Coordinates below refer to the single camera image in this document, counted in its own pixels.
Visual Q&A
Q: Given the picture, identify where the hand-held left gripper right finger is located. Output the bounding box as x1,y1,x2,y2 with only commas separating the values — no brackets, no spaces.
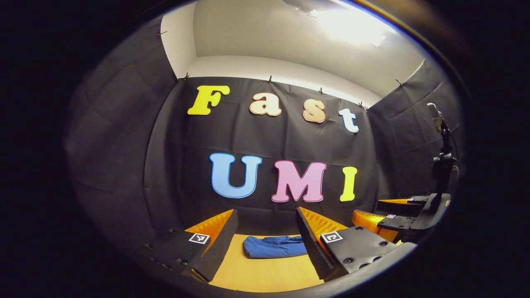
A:
295,207,401,282

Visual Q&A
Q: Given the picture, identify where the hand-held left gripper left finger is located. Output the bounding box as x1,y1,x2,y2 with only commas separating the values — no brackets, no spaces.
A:
140,209,240,283

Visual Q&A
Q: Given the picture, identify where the blue corduroy shirt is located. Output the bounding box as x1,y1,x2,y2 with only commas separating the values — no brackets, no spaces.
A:
243,235,309,259

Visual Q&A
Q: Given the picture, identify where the ceiling light panel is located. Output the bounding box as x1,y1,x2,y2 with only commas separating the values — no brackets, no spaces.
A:
315,0,398,47

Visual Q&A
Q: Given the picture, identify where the row of small cloth clips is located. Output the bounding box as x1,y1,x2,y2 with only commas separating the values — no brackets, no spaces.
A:
157,30,404,112

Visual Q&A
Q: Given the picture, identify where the dark ceiling fixture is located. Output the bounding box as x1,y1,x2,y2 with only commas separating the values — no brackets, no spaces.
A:
284,0,321,15

